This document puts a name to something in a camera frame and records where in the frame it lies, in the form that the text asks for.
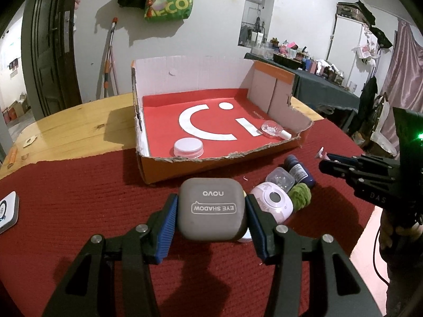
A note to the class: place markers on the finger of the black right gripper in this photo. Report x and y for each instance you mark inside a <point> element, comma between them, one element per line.
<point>363,160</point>
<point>346,170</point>

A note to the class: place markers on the green fuzzy ball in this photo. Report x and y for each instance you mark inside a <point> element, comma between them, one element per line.
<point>300,195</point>

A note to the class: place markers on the white cabinet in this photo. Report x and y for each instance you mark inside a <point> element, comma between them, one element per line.
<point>350,33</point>

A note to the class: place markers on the dark cloth side table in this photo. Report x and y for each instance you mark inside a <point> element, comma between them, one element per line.
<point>317,93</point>

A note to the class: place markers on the red cardboard box tray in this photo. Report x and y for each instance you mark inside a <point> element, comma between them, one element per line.
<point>222,101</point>

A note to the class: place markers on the dark wooden door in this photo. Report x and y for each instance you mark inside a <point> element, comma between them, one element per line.
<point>48,56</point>

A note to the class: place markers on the red knitted table cloth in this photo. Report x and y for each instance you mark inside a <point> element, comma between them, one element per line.
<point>63,203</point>

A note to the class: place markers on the pink curtain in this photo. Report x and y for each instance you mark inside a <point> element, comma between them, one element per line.
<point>403,83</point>

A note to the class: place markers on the clear round bottle white cap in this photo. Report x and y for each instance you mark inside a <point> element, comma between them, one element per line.
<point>274,129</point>

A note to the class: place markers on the pink round jar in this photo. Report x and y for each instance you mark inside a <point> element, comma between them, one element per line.
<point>188,147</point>

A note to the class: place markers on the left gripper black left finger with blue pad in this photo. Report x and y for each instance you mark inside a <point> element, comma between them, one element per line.
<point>88,287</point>

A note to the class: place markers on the orange white mop handle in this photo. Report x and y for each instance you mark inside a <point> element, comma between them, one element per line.
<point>110,82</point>

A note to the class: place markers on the pink My Melody compact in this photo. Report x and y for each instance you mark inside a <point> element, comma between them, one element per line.
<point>274,200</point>

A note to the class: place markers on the grey eye shadow case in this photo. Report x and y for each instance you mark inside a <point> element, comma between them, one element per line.
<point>211,209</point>

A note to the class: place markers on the dark blue bottle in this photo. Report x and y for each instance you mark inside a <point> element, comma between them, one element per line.
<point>298,170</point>

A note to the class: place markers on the white square device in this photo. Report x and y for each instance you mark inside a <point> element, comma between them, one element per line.
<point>9,211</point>

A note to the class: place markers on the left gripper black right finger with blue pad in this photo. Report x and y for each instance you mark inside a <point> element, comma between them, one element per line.
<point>335,286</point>

